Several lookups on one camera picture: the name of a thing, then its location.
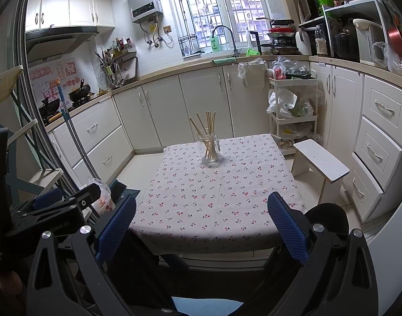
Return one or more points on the green soap bottle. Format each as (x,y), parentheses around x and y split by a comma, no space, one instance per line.
(214,44)

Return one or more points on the white spray bottle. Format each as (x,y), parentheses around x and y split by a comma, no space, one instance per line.
(248,38)

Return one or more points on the green bag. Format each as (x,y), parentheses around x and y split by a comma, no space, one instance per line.
(324,0)

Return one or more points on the range hood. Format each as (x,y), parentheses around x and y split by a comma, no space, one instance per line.
(59,39)

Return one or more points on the small white stool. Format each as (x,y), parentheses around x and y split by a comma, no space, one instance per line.
(322,161)

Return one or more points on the hanging white plastic bag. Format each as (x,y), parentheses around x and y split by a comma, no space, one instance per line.
(253,74)

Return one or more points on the white trolley cart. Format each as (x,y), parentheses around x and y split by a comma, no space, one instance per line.
(293,82)

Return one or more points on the microwave oven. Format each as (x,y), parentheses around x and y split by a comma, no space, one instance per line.
(308,6)

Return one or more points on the cream cabinets under rack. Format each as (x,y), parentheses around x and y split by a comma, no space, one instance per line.
(378,131)

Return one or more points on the yellow wall outlet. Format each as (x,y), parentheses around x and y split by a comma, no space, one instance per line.
(167,28)

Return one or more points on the black water tap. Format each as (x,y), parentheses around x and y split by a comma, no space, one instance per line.
(257,42)

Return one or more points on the green plastic scoop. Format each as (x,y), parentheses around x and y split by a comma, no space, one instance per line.
(252,53)

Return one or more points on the wall spice rack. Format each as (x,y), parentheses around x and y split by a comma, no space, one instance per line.
(118,62)

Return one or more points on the light blue cloth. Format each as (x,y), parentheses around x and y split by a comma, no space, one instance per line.
(207,307)

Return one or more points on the black frying pan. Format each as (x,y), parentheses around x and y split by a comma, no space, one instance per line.
(51,107)

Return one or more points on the white jug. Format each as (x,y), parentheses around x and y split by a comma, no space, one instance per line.
(303,42)

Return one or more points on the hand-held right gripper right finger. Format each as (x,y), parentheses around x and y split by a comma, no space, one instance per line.
(288,227)

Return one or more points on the curved sink faucet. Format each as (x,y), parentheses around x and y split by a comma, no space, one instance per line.
(232,38)

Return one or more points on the white shopping bag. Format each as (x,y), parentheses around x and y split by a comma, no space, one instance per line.
(281,103)

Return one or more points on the cream upper cabinets over hood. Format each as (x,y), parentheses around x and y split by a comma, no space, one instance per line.
(72,6)

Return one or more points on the black wok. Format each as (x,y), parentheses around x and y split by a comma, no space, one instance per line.
(79,92)

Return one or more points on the red pot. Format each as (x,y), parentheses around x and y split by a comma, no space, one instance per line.
(398,42)

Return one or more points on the black rice cooker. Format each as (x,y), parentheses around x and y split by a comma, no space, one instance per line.
(346,46)

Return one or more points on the white electric water boiler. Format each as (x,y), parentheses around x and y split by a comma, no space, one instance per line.
(369,41)

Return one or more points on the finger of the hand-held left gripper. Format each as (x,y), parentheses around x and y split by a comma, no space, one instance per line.
(56,217)
(47,199)

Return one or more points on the clear glass jar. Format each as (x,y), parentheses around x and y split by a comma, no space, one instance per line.
(212,153)

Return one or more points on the cream lower sink cabinets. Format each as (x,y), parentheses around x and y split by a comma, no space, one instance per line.
(194,102)

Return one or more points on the bunch of wooden chopsticks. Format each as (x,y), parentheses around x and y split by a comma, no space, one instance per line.
(210,125)

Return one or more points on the clear plastic bag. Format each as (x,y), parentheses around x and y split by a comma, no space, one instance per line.
(385,57)

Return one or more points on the wall water heater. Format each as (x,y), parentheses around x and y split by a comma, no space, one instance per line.
(145,0)

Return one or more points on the black round stool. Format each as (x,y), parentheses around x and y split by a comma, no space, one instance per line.
(327,217)

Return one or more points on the green cloth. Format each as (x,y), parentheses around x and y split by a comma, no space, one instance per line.
(224,61)

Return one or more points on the stack of pans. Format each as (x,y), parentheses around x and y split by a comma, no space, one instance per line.
(281,36)

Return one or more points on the pink wall poster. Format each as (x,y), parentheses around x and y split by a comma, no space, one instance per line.
(65,70)

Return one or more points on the person's left hand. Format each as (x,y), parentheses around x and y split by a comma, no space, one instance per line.
(8,284)

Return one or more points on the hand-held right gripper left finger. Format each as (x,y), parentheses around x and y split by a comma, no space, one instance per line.
(117,227)

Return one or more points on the clear bag with orange contents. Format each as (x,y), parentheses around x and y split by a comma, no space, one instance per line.
(103,192)

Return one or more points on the clear plastic bottle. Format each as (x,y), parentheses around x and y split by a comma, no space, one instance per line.
(320,42)

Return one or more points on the white counter rack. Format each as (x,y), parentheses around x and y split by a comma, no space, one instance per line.
(352,5)

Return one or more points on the barred kitchen window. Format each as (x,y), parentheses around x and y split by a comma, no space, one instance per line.
(233,3)

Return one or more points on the cream drawers under stove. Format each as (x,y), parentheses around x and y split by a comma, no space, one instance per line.
(98,144)

